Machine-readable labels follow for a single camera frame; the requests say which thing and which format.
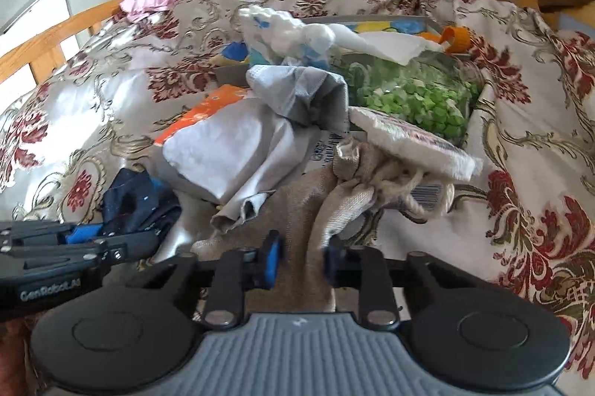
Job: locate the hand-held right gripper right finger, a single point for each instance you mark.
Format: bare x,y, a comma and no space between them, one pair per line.
333,266

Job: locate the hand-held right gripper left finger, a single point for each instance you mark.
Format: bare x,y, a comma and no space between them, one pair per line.
272,259

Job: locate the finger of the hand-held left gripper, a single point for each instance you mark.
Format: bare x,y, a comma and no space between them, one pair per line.
116,249
83,234

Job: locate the dark blue cloth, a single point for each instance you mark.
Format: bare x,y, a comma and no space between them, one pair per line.
139,201

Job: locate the grey tray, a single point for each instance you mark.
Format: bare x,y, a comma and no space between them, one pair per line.
232,76

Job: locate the white round wipes pack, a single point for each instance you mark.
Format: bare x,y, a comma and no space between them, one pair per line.
409,145

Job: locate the orange white tissue pack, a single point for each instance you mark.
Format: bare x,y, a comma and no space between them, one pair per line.
209,110

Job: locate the bag of green pieces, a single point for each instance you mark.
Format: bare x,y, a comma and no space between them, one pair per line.
418,98

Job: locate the yellow blue cloth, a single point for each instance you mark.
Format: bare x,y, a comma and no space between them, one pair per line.
232,52

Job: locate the white tissue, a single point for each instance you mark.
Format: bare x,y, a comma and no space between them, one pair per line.
386,45

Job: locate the window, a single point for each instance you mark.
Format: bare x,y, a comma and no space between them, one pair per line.
42,8

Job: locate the floral satin blanket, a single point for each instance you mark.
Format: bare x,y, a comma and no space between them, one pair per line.
534,121

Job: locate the orange cup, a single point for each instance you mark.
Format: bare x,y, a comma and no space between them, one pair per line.
458,38

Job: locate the wooden bed rail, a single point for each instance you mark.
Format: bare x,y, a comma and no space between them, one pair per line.
46,34

